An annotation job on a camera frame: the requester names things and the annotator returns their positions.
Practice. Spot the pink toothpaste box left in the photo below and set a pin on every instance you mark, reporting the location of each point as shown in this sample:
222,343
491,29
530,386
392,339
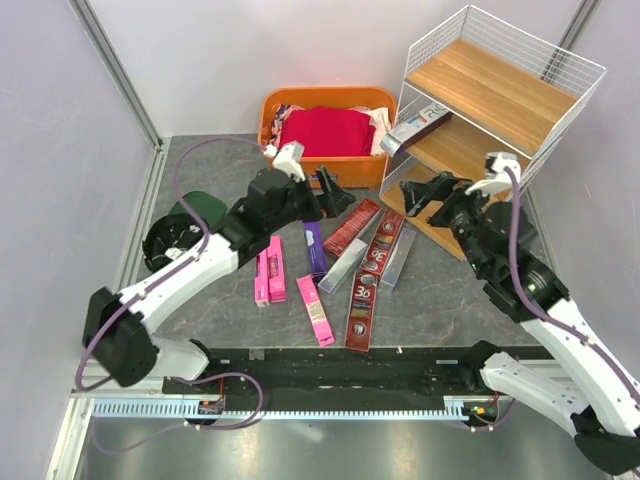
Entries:
261,280

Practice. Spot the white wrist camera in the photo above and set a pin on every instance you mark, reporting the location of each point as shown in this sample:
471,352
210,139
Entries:
287,159
502,170

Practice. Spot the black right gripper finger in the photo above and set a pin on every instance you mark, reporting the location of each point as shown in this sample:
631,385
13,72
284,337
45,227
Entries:
446,180
417,195

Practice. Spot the blue slotted cable duct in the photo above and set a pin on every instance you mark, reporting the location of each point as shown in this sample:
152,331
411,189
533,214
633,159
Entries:
446,409

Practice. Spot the dark red toothpaste box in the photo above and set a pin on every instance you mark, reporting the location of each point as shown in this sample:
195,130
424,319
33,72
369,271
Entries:
356,222

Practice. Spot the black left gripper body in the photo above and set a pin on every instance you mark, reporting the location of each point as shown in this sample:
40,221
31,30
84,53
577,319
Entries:
308,207

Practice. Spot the aluminium frame rail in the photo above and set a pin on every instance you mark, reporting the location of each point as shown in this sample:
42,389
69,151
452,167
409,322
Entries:
98,36

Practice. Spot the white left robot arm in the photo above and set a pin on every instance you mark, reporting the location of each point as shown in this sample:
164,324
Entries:
119,327

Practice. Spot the purple white toothpaste box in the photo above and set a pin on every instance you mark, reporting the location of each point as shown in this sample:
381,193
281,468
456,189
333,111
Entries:
414,128

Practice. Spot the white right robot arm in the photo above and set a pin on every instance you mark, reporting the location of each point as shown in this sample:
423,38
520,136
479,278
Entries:
600,411

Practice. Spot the silver toothpaste box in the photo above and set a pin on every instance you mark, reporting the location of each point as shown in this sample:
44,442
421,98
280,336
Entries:
344,266
397,260

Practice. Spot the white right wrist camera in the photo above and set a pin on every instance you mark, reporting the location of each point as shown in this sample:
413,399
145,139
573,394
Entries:
502,170

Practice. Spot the pink toothpaste box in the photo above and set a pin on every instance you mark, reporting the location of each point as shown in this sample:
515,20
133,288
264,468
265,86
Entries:
276,272
261,280

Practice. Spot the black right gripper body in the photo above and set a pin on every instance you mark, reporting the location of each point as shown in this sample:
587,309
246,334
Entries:
457,210

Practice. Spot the green black cap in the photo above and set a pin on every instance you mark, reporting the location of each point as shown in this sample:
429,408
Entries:
177,232

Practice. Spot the pink toothpaste box middle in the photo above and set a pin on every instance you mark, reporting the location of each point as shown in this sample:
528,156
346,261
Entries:
276,272

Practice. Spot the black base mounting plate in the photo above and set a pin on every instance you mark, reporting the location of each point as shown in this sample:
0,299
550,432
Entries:
423,370

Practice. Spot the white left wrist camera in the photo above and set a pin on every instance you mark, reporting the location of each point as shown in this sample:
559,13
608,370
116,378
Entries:
287,159

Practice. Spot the red folded cloth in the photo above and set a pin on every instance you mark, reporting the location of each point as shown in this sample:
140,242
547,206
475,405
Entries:
329,132

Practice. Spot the white wire wooden shelf rack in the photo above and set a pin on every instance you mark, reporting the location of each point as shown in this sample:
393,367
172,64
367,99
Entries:
504,90

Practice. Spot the cream patterned cloth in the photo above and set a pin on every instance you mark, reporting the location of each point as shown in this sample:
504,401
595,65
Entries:
379,118

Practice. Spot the red 3d toothpaste box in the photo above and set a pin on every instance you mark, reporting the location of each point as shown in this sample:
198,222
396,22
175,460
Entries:
361,312
382,243

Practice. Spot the orange plastic basket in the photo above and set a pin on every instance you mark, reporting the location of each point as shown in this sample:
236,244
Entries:
347,172

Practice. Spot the pink toothpaste box angled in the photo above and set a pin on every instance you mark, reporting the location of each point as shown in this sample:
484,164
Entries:
315,311

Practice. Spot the red 3D toothpaste box lower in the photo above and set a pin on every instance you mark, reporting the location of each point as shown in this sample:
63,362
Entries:
361,312

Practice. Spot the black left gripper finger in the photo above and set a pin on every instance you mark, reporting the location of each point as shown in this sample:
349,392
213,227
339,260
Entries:
332,208
332,194

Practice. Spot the red 3D toothpaste box upper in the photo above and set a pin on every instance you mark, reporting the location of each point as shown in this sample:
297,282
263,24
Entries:
382,243

